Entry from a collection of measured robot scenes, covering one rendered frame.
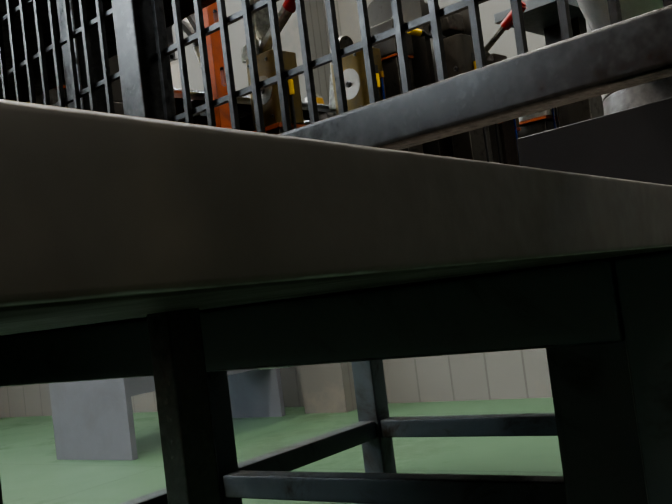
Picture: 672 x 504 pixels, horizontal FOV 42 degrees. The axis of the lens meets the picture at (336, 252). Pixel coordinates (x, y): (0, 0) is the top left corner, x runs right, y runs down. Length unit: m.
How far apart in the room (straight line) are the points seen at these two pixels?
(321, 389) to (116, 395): 1.28
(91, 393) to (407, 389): 1.78
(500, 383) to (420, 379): 0.49
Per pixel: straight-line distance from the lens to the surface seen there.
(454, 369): 4.94
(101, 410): 4.52
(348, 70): 1.51
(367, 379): 2.96
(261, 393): 5.28
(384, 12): 1.65
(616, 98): 1.18
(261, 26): 1.46
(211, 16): 1.39
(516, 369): 4.78
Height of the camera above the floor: 0.66
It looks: 3 degrees up
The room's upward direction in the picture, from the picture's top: 7 degrees counter-clockwise
